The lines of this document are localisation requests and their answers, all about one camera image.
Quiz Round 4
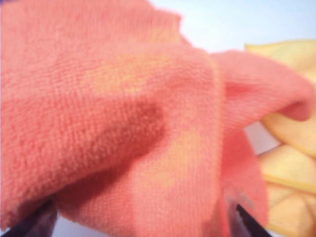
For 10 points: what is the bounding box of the yellow microfiber rag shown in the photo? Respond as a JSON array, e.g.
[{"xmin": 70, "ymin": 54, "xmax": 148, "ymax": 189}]
[{"xmin": 244, "ymin": 39, "xmax": 316, "ymax": 237}]

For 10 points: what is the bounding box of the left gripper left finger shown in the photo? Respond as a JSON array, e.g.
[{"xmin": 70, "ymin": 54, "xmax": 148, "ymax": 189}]
[{"xmin": 0, "ymin": 199, "xmax": 58, "ymax": 237}]

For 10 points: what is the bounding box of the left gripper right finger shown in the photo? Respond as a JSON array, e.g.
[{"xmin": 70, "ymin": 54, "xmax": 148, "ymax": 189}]
[{"xmin": 222, "ymin": 185, "xmax": 270, "ymax": 237}]

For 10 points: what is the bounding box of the orange microfiber rag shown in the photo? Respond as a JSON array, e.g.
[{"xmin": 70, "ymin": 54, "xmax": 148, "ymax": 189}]
[{"xmin": 0, "ymin": 0, "xmax": 316, "ymax": 237}]

